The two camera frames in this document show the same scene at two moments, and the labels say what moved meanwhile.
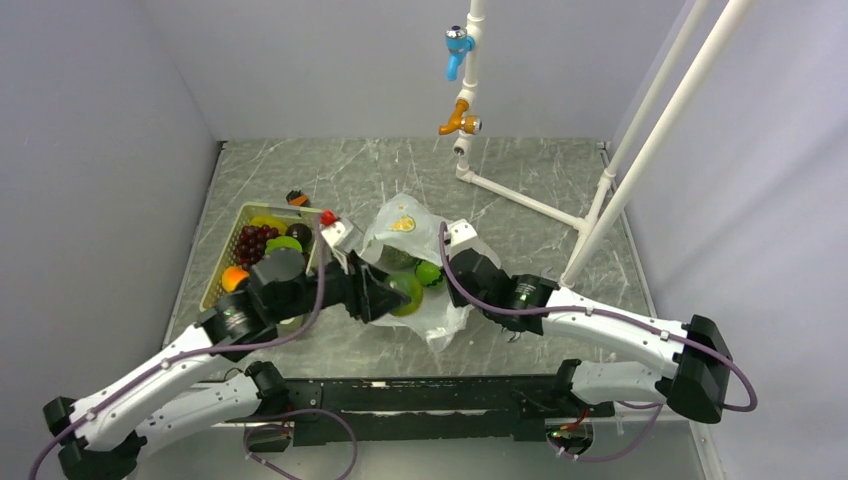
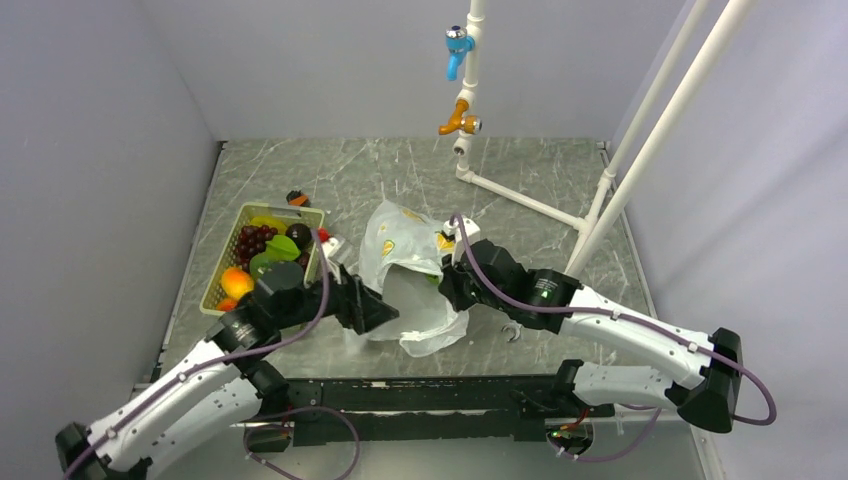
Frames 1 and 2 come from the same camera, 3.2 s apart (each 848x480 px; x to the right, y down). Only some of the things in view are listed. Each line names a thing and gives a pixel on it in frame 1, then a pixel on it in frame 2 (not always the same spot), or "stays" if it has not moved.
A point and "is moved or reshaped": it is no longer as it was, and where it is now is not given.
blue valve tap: x=458 y=43 stays
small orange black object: x=297 y=198 stays
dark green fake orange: x=409 y=285 is moved or reshaped
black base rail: x=360 y=411 stays
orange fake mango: x=231 y=276 stays
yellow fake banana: x=271 y=221 stays
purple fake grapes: x=251 y=243 stays
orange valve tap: x=468 y=124 stays
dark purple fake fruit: x=301 y=232 stays
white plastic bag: x=401 y=220 is moved or reshaped
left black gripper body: x=340 y=285 -> x=348 y=312
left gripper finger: x=378 y=279 -> x=372 y=302
